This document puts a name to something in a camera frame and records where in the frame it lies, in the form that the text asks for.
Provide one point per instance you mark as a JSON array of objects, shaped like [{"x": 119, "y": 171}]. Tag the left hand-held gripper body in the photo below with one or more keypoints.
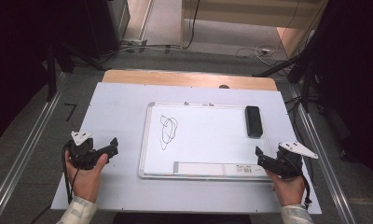
[{"x": 82, "y": 155}]

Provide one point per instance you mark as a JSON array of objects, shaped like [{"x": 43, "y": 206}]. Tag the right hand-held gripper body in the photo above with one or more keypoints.
[{"x": 288, "y": 165}]

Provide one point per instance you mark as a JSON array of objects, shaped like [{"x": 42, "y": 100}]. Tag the black whiteboard eraser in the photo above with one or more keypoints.
[{"x": 253, "y": 121}]

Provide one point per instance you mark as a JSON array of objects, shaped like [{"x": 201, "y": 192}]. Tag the person's right hand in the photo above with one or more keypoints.
[{"x": 288, "y": 191}]

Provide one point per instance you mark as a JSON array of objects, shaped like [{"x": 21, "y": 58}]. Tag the person's left hand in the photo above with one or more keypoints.
[{"x": 85, "y": 183}]

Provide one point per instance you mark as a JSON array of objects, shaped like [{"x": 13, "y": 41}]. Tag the white table cover board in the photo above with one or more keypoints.
[{"x": 119, "y": 109}]

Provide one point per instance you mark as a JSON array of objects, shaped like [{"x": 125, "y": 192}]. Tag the white framed whiteboard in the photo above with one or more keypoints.
[{"x": 206, "y": 140}]

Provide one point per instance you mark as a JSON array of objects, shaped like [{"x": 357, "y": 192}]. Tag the white label strip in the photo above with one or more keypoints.
[{"x": 200, "y": 169}]

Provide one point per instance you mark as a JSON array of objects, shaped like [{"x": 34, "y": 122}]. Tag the dark table grommet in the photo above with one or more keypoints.
[{"x": 224, "y": 86}]

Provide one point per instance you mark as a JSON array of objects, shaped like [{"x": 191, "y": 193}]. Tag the black metal stand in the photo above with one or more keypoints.
[
  {"x": 51, "y": 74},
  {"x": 306, "y": 84}
]

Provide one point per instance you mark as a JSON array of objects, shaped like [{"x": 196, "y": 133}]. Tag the person's dark clothing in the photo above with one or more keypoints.
[{"x": 181, "y": 218}]

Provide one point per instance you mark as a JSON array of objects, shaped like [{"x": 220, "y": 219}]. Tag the dark curtain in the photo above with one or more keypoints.
[
  {"x": 13, "y": 62},
  {"x": 355, "y": 77}
]

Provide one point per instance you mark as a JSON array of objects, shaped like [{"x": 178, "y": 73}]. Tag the black cabinet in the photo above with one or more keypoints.
[{"x": 103, "y": 25}]

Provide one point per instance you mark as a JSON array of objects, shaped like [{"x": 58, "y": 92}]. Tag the beige wooden furniture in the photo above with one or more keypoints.
[{"x": 237, "y": 12}]

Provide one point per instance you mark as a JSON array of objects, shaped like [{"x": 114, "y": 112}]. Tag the aluminium floor rail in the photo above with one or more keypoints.
[
  {"x": 321, "y": 149},
  {"x": 29, "y": 146}
]

